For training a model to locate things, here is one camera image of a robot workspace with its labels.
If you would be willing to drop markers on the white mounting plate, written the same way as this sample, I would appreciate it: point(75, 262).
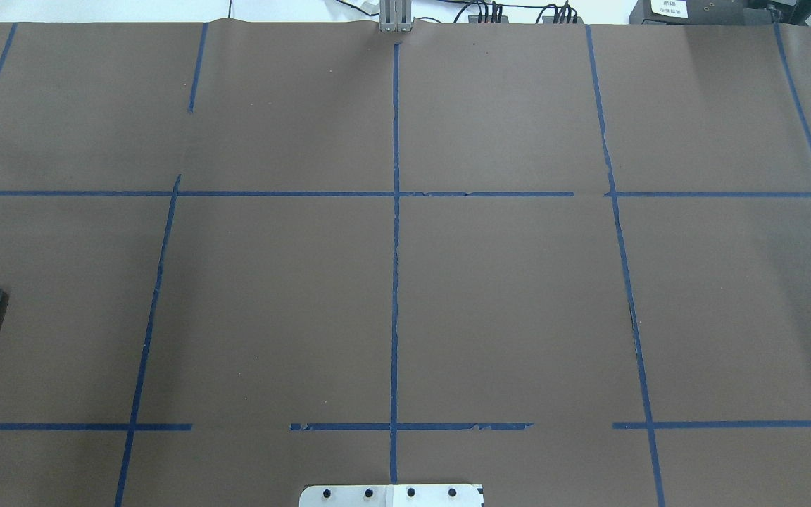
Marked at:
point(393, 495)

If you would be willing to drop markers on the black device with label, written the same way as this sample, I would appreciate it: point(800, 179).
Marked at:
point(726, 13)

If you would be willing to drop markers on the aluminium frame post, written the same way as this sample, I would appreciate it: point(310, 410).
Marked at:
point(395, 16)

